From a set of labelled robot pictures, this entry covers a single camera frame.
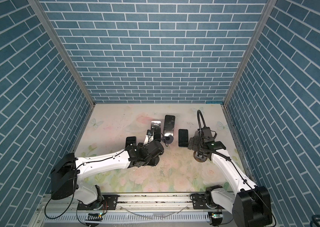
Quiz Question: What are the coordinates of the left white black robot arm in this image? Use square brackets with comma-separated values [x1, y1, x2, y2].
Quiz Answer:
[50, 141, 164, 205]

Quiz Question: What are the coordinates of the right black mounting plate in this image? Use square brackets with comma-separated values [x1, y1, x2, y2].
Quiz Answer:
[190, 193, 215, 210]

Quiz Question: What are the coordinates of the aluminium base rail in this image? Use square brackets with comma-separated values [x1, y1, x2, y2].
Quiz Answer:
[28, 192, 280, 227]

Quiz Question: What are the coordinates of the middle black phone stand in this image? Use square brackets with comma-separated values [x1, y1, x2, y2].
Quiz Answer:
[147, 157, 160, 166]

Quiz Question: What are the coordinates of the black mounting plate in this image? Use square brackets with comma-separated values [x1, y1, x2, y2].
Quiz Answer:
[190, 193, 215, 210]
[77, 194, 119, 211]

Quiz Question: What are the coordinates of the black phone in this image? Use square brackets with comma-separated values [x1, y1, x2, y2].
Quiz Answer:
[125, 136, 136, 148]
[178, 129, 189, 148]
[163, 115, 176, 137]

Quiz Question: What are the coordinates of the purple-edged back left phone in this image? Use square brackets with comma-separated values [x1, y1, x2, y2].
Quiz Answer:
[149, 121, 162, 141]

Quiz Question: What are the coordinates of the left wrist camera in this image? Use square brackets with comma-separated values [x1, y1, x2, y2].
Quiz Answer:
[144, 130, 154, 145]

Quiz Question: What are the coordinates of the white vented cable duct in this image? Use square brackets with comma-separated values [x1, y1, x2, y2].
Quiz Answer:
[44, 212, 210, 224]

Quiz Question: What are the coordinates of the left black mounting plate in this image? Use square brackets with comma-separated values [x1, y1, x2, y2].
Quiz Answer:
[77, 194, 119, 211]

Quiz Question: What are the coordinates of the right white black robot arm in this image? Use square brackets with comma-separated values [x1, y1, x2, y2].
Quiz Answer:
[188, 110, 277, 227]

